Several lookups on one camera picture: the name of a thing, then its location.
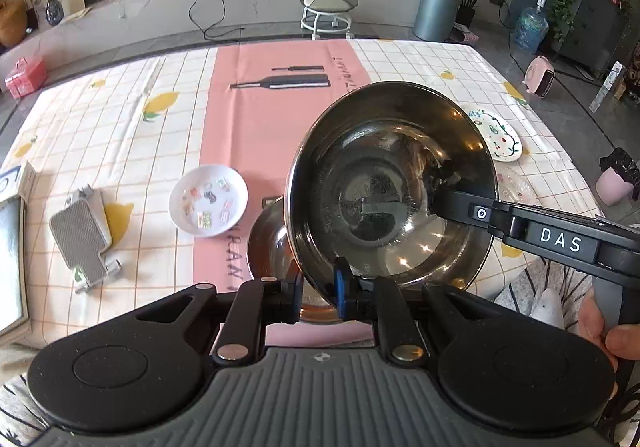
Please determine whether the small steel bowl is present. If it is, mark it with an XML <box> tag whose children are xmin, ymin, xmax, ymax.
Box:
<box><xmin>247</xmin><ymin>196</ymin><xmax>341</xmax><ymax>325</ymax></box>

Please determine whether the orange steel bowl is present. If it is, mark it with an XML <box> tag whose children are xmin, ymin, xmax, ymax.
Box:
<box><xmin>284</xmin><ymin>81</ymin><xmax>498</xmax><ymax>304</ymax></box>

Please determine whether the right hand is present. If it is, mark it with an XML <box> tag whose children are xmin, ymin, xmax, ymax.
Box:
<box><xmin>578</xmin><ymin>289</ymin><xmax>640</xmax><ymax>369</ymax></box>

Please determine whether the clear glass flowered plate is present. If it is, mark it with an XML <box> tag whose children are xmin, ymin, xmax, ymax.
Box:
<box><xmin>495</xmin><ymin>162</ymin><xmax>539</xmax><ymax>206</ymax></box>

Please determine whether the pink bin with black bag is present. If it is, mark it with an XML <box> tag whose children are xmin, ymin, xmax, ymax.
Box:
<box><xmin>596</xmin><ymin>147</ymin><xmax>640</xmax><ymax>207</ymax></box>

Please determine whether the white fruity painted plate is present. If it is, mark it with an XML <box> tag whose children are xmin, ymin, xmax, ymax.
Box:
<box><xmin>462</xmin><ymin>105</ymin><xmax>524</xmax><ymax>162</ymax></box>

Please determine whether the small white sticker plate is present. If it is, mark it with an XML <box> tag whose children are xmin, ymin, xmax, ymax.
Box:
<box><xmin>169</xmin><ymin>163</ymin><xmax>248</xmax><ymax>238</ymax></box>

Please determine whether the pink small heater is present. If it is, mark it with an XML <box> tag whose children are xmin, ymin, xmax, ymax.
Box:
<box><xmin>523</xmin><ymin>55</ymin><xmax>555</xmax><ymax>98</ymax></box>

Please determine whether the pink checked lemon tablecloth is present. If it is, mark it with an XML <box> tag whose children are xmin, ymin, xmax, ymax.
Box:
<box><xmin>1</xmin><ymin>40</ymin><xmax>599</xmax><ymax>349</ymax></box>

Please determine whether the blue water jug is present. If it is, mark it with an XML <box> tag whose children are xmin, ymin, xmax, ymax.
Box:
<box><xmin>514</xmin><ymin>0</ymin><xmax>549</xmax><ymax>54</ymax></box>

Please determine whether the grey trash can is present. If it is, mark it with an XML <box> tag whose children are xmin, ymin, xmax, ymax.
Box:
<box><xmin>412</xmin><ymin>0</ymin><xmax>462</xmax><ymax>42</ymax></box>

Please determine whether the grey mesh tool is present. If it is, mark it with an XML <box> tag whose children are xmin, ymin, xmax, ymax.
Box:
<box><xmin>49</xmin><ymin>185</ymin><xmax>122</xmax><ymax>293</ymax></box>

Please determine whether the dark cabinet with ivy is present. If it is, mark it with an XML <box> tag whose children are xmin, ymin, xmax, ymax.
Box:
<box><xmin>547</xmin><ymin>0</ymin><xmax>630</xmax><ymax>77</ymax></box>

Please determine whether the white round stool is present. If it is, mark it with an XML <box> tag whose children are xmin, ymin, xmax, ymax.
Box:
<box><xmin>299</xmin><ymin>0</ymin><xmax>359</xmax><ymax>40</ymax></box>

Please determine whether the pink storage box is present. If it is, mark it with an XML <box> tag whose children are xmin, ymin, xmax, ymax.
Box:
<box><xmin>6</xmin><ymin>57</ymin><xmax>48</xmax><ymax>100</ymax></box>

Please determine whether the brown round vase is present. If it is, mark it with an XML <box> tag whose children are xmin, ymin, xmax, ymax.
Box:
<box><xmin>0</xmin><ymin>0</ymin><xmax>28</xmax><ymax>48</ymax></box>

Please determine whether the black power cable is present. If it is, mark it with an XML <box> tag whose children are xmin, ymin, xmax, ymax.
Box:
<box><xmin>188</xmin><ymin>0</ymin><xmax>248</xmax><ymax>42</ymax></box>

